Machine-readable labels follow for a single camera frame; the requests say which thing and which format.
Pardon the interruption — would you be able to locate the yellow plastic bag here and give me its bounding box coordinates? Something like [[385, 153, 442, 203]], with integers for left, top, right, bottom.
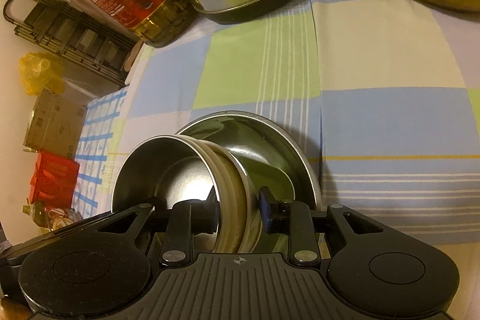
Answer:
[[19, 52, 65, 96]]

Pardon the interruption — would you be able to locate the small stainless steel bowl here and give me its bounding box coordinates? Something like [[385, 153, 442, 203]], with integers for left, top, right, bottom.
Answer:
[[111, 134, 263, 255]]

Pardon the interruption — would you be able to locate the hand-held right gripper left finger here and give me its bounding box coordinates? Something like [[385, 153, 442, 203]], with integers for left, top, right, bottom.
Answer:
[[95, 192, 220, 268]]

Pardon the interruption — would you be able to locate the blue white printed cloth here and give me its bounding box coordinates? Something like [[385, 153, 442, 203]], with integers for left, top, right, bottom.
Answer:
[[71, 85, 130, 219]]

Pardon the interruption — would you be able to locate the folded step ladder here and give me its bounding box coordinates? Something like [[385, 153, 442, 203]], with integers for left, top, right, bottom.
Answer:
[[3, 0, 139, 88]]

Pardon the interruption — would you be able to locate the large stainless steel plate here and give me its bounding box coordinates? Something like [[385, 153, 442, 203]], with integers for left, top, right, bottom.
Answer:
[[175, 111, 324, 253]]

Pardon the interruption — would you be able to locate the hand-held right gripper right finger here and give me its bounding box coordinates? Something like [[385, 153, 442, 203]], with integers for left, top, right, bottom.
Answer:
[[258, 186, 385, 265]]

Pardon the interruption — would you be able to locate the red box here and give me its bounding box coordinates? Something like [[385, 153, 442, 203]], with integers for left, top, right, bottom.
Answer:
[[27, 151, 80, 212]]

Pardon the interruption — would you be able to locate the cardboard box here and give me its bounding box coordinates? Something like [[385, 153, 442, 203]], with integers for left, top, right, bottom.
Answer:
[[22, 89, 89, 159]]

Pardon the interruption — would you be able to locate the small yellow bottle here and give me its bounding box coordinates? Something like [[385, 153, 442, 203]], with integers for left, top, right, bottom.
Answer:
[[22, 203, 49, 228]]

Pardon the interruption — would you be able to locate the checked pastel tablecloth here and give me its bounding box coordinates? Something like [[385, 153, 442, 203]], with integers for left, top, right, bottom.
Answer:
[[73, 0, 480, 249]]

